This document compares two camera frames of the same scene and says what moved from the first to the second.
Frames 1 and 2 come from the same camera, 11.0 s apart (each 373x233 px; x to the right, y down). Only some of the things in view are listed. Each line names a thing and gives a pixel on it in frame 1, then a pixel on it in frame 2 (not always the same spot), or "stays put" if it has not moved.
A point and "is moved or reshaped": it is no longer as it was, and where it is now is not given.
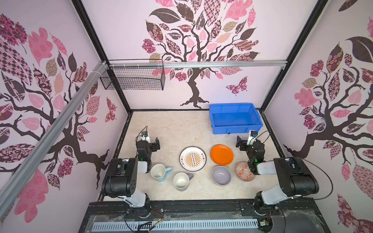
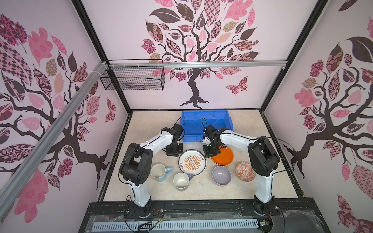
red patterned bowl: x=243 y=172 stays put
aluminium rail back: x=123 y=64 stays put
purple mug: x=181 y=181 stays put
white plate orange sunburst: x=193 y=158 is moved or reshaped
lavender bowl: x=221 y=175 stays put
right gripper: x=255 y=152 to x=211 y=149
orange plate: x=221 y=154 stays put
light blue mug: x=159 y=172 stays put
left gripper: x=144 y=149 to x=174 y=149
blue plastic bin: x=227 y=118 to x=195 y=122
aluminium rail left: x=16 y=186 stays put
